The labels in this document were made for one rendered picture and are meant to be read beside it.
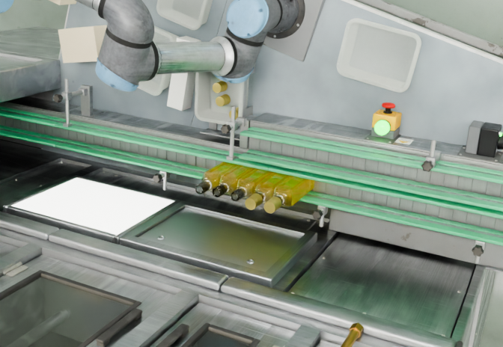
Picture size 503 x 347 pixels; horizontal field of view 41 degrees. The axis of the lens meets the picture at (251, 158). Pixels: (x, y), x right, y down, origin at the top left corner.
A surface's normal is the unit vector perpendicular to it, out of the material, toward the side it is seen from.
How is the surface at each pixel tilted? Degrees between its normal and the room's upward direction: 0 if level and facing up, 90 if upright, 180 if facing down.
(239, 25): 4
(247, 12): 4
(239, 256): 90
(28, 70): 90
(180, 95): 0
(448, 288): 90
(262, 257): 90
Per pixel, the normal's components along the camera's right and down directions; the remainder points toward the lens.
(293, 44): -0.45, 0.30
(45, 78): 0.90, 0.18
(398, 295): 0.05, -0.95
